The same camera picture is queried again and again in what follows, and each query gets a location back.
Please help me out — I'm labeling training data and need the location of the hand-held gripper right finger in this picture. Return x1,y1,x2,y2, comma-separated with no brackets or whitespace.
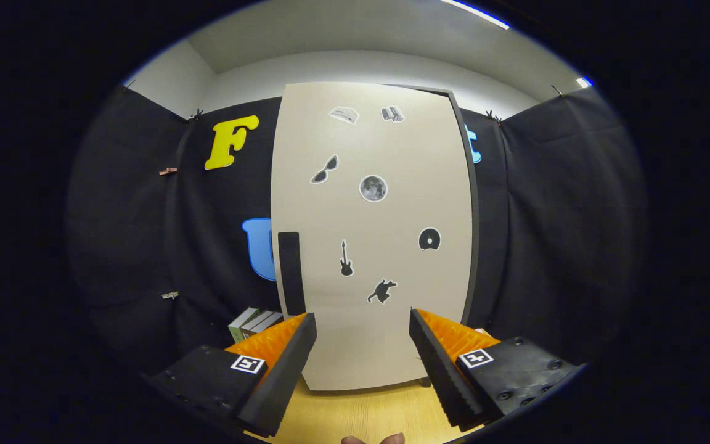
407,308,583,432

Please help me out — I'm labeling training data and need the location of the green book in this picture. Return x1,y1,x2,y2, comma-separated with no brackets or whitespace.
227,307,261,343

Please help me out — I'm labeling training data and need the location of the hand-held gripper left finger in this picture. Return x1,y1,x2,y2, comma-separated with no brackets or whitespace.
144,312,319,438

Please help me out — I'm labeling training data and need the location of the dark grey cabinet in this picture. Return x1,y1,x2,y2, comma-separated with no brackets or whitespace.
386,83,481,389

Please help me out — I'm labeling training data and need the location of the black backdrop cloth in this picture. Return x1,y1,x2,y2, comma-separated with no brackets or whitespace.
65,83,648,377

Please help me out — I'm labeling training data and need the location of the beige cabinet door with handle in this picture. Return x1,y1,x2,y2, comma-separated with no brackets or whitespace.
270,82,474,392

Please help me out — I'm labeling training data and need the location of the brown book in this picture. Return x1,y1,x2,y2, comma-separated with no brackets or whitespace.
241,310,277,340
250,312,285,339

